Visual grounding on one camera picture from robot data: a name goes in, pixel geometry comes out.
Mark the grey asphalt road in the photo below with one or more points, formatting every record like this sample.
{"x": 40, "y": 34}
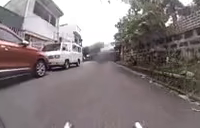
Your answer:
{"x": 94, "y": 96}

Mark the white van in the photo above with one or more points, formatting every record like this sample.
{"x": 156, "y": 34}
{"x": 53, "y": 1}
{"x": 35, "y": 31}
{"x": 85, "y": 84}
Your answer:
{"x": 63, "y": 53}

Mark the pale building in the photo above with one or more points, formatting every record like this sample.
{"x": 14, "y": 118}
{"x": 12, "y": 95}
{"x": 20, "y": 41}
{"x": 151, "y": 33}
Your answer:
{"x": 71, "y": 33}

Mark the trees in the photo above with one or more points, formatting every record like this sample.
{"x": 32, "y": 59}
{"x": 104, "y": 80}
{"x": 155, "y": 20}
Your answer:
{"x": 144, "y": 23}

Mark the robot's own part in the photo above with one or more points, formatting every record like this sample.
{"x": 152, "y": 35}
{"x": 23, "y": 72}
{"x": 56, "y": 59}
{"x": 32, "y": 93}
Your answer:
{"x": 138, "y": 125}
{"x": 67, "y": 125}

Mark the weedy verge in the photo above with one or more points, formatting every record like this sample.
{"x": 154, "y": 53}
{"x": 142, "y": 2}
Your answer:
{"x": 174, "y": 76}

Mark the white multi-storey building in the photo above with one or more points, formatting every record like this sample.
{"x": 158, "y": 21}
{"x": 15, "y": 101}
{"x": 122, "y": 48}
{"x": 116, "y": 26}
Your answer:
{"x": 34, "y": 20}

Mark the red car with roof rails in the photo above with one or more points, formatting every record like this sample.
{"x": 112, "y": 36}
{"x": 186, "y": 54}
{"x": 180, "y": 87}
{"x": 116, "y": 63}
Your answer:
{"x": 11, "y": 56}

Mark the grey block wall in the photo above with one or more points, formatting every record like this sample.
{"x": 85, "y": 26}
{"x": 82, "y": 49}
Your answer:
{"x": 184, "y": 43}

